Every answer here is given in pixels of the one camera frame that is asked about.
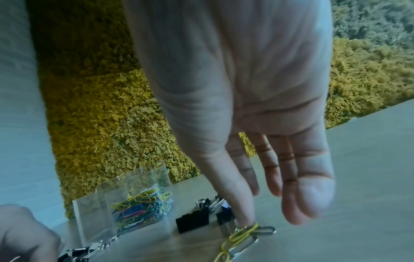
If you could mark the person's left hand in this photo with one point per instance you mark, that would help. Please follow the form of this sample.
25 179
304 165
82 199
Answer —
22 235

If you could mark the person's right hand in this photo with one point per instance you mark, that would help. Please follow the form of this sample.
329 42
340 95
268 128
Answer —
233 76

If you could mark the clear plastic box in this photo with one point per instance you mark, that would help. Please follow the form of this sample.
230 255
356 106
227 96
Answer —
97 212

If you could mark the pile of colourful paper clips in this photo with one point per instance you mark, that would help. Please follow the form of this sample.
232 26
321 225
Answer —
142 207

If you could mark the small black binder clip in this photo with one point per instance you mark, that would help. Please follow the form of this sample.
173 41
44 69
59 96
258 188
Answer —
210 203

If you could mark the yellow-green moss panel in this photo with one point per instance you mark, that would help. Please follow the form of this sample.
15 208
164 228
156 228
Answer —
106 115

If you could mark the medium black binder clip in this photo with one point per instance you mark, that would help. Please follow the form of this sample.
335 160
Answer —
224 217

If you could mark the silver paper clip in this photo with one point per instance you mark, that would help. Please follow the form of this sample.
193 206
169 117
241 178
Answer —
267 229

